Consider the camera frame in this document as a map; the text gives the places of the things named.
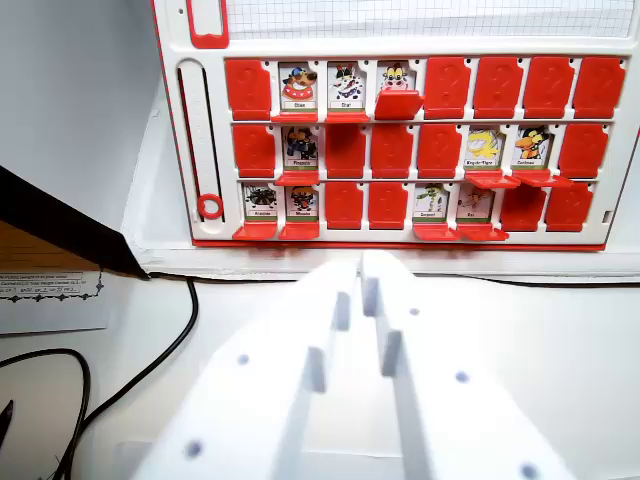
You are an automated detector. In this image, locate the red flap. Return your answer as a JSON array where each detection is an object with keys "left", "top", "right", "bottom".
[{"left": 277, "top": 221, "right": 322, "bottom": 242}]

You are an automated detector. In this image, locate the white printed paper sheet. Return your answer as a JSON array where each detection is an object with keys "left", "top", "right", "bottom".
[{"left": 0, "top": 268, "right": 110, "bottom": 335}]

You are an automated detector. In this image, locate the small dark pointed object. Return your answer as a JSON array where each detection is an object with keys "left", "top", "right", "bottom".
[{"left": 0, "top": 398, "right": 15, "bottom": 444}]

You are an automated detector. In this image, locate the red and white game board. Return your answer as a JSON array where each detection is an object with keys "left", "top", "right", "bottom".
[{"left": 149, "top": 0, "right": 640, "bottom": 254}]

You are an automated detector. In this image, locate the black cable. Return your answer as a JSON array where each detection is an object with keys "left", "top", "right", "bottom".
[
  {"left": 414, "top": 272, "right": 640, "bottom": 290},
  {"left": 0, "top": 348, "right": 92, "bottom": 480},
  {"left": 52, "top": 271, "right": 200, "bottom": 480}
]

